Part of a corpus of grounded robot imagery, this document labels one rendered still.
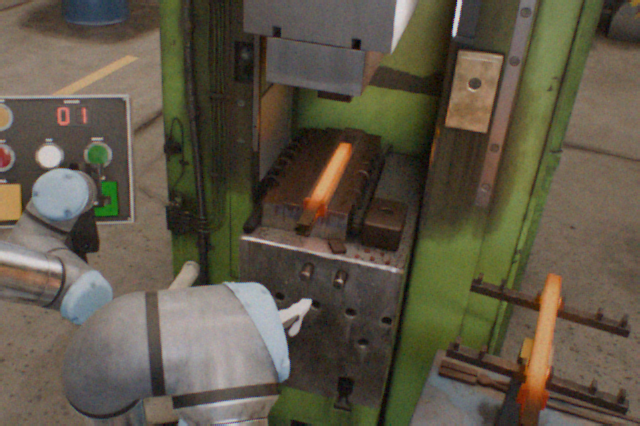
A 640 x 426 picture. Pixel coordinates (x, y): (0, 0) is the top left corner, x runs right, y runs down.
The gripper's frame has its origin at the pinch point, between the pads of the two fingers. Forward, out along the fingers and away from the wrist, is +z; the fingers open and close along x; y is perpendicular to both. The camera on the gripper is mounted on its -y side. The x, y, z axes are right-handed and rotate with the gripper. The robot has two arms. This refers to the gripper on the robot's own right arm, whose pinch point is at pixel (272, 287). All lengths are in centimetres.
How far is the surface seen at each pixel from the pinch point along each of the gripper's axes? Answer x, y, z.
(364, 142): 4, 1, 67
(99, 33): -269, 100, 377
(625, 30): 163, 90, 575
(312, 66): -2.7, -31.8, 30.7
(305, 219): 0.0, -1.2, 22.4
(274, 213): -9.4, 4.5, 30.7
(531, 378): 47.8, 3.1, -4.8
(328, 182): 0.7, -0.8, 39.9
